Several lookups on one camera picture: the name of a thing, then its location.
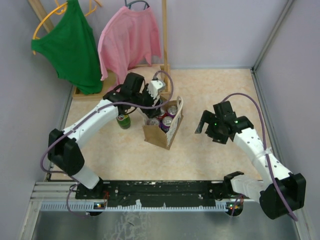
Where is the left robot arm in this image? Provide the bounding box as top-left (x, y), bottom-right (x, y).
top-left (47, 72), bottom-right (166, 199)

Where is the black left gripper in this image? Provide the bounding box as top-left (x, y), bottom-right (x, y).
top-left (131, 83), bottom-right (164, 119)

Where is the white toothed cable strip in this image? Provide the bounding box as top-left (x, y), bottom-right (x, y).
top-left (40, 201), bottom-right (235, 213)

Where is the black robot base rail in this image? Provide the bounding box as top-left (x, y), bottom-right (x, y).
top-left (75, 180), bottom-right (238, 208)

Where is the green Perrier glass bottle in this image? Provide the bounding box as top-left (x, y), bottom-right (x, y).
top-left (116, 114), bottom-right (131, 130)

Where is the green tank top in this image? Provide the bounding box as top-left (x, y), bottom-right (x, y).
top-left (31, 0), bottom-right (103, 95)

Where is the yellow clothes hanger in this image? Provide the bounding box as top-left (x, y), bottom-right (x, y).
top-left (32, 0), bottom-right (103, 55)

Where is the red Coca-Cola can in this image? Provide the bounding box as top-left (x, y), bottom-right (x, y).
top-left (156, 107), bottom-right (167, 121)

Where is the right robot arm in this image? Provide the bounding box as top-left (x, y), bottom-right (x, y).
top-left (195, 101), bottom-right (307, 220)

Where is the pink shirt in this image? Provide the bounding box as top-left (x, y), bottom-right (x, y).
top-left (97, 6), bottom-right (162, 90)

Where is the wooden clothes rack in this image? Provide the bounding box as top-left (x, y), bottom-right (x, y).
top-left (28, 0), bottom-right (172, 101)

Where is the burlap canvas tote bag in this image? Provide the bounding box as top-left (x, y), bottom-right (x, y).
top-left (142, 96), bottom-right (184, 150)

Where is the grey clothes hanger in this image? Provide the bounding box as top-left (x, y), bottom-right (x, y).
top-left (124, 0), bottom-right (150, 10)

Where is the purple Fanta can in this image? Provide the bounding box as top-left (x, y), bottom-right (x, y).
top-left (146, 118), bottom-right (161, 126)
top-left (166, 105), bottom-right (178, 118)
top-left (160, 116), bottom-right (173, 133)

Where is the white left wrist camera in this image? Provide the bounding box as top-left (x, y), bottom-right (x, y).
top-left (147, 79), bottom-right (166, 100)

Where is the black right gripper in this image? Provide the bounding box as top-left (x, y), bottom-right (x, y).
top-left (195, 109), bottom-right (229, 144)

